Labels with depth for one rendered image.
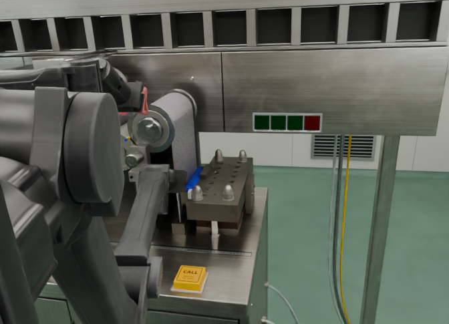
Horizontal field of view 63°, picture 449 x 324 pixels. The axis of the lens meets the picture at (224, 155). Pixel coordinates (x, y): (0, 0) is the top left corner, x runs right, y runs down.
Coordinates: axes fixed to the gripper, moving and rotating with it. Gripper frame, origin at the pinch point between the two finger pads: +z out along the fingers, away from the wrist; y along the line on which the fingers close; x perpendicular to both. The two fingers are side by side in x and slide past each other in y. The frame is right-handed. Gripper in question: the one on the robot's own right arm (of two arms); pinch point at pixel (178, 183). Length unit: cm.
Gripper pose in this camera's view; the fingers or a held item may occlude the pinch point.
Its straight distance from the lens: 117.7
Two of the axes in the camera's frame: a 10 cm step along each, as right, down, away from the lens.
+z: 1.8, 1.6, 9.7
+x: 0.6, -9.9, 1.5
